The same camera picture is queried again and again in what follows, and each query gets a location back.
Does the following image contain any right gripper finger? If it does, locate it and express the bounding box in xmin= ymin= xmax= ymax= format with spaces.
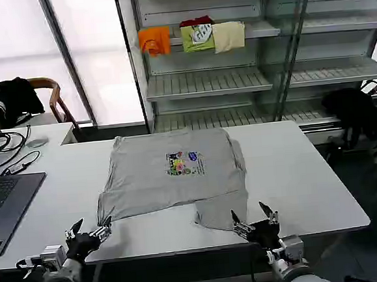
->
xmin=258 ymin=199 xmax=280 ymax=227
xmin=230 ymin=207 xmax=256 ymax=240

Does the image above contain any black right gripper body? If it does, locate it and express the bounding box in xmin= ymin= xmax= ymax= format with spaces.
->
xmin=247 ymin=219 xmax=283 ymax=252

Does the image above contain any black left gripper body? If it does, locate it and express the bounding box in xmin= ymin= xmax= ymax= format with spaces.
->
xmin=64 ymin=231 xmax=103 ymax=264

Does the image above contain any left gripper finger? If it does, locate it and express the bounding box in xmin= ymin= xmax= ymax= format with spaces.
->
xmin=63 ymin=217 xmax=86 ymax=241
xmin=89 ymin=214 xmax=115 ymax=243

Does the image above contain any grey printed t-shirt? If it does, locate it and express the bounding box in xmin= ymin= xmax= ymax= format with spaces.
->
xmin=90 ymin=125 xmax=252 ymax=242

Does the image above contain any dark grey laptop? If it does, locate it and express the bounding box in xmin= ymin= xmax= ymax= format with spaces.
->
xmin=0 ymin=169 xmax=53 ymax=258

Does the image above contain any grey computer mouse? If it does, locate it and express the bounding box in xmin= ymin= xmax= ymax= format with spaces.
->
xmin=25 ymin=136 xmax=50 ymax=149

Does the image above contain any brown wooden chair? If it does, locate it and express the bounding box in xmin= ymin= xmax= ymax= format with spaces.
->
xmin=25 ymin=74 xmax=79 ymax=132

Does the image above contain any plain black garment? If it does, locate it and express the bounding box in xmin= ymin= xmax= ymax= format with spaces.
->
xmin=320 ymin=86 xmax=377 ymax=152

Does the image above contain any black garment with white stripe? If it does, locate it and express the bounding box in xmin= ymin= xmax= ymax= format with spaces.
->
xmin=0 ymin=75 xmax=47 ymax=130

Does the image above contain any grey metal shelf rack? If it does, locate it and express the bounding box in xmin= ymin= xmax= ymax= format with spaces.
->
xmin=114 ymin=0 xmax=377 ymax=147

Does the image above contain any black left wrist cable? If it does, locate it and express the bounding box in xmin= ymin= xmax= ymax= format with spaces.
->
xmin=14 ymin=255 xmax=56 ymax=280

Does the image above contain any black table frame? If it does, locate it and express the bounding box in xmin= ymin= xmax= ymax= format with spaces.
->
xmin=72 ymin=240 xmax=272 ymax=282

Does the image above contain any black cable with adapter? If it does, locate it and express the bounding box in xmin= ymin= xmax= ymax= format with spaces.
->
xmin=0 ymin=150 xmax=44 ymax=178

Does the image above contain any coiled black cable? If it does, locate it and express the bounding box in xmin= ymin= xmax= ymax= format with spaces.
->
xmin=0 ymin=124 xmax=34 ymax=158

